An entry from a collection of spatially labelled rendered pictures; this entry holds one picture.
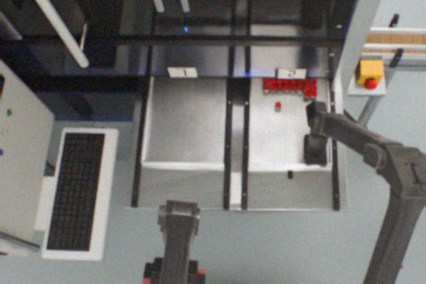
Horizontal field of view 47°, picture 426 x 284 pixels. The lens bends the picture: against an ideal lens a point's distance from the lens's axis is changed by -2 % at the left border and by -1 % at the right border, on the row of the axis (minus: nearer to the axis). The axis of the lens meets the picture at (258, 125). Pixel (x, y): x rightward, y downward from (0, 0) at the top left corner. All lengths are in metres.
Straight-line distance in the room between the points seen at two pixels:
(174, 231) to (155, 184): 0.62
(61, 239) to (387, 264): 1.05
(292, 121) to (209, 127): 0.27
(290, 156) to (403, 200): 0.70
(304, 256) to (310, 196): 0.88
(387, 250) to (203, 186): 0.73
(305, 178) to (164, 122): 0.50
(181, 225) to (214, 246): 1.42
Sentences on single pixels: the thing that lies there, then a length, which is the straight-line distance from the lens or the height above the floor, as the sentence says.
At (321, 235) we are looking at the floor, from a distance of 2.44.
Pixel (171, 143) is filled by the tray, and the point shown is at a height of 0.88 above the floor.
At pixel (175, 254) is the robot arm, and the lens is 0.94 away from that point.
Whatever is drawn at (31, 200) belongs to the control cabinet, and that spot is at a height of 0.87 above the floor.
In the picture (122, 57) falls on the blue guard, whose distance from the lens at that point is 1.53.
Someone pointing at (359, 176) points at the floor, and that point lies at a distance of 2.53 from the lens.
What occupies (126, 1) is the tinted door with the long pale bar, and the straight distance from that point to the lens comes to 1.29.
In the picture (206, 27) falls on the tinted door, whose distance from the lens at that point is 1.35.
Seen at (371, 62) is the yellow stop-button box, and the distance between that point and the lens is 1.59.
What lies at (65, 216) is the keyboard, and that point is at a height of 0.82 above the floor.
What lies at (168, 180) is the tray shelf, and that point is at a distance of 1.59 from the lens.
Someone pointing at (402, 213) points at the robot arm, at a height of 1.47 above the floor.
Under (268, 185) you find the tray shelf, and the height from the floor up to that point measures 0.88.
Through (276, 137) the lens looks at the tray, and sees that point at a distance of 1.61.
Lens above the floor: 2.39
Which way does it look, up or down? 68 degrees down
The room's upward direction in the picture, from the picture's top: straight up
